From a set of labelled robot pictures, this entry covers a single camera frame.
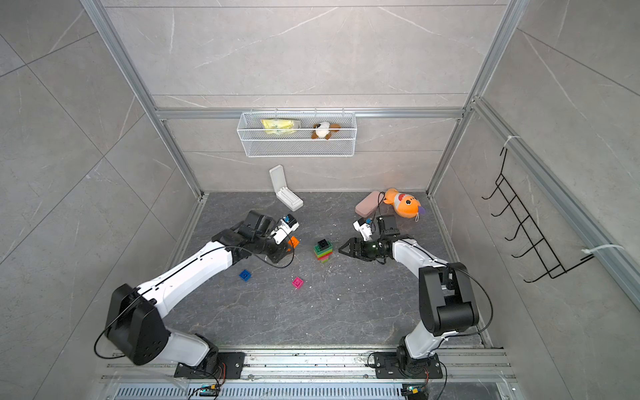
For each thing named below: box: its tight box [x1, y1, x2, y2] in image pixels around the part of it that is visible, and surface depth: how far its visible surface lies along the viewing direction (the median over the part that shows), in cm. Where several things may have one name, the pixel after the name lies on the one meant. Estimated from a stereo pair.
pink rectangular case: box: [355, 190, 385, 219], surface depth 116 cm
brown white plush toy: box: [310, 121, 342, 140], surface depth 88 cm
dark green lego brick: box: [313, 240, 334, 256], surface depth 91 cm
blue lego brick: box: [238, 269, 253, 283], surface depth 92 cm
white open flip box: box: [269, 164, 305, 212], surface depth 116 cm
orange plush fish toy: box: [383, 187, 426, 219], surface depth 107 cm
